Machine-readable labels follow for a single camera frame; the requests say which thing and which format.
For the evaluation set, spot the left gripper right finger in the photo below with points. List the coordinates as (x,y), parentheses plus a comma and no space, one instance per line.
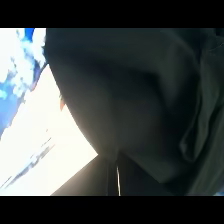
(140,183)

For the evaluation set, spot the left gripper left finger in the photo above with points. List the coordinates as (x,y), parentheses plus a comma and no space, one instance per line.
(90,181)

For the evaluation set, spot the black garment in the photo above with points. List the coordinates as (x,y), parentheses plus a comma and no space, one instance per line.
(133,93)

